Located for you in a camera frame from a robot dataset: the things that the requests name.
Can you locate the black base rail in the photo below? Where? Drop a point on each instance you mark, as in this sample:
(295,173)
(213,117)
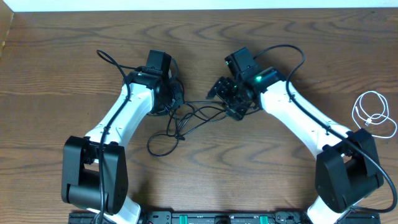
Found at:
(282,217)

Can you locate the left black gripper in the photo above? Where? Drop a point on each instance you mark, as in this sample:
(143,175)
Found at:
(179,88)

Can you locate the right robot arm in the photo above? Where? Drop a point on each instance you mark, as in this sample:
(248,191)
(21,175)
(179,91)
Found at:
(347,164)

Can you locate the clear tape strip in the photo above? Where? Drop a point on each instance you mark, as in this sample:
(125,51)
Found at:
(307,81)

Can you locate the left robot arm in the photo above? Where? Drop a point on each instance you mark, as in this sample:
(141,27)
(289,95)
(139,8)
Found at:
(94,172)

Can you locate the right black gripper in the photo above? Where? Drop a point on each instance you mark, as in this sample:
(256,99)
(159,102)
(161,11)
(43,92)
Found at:
(220,89)

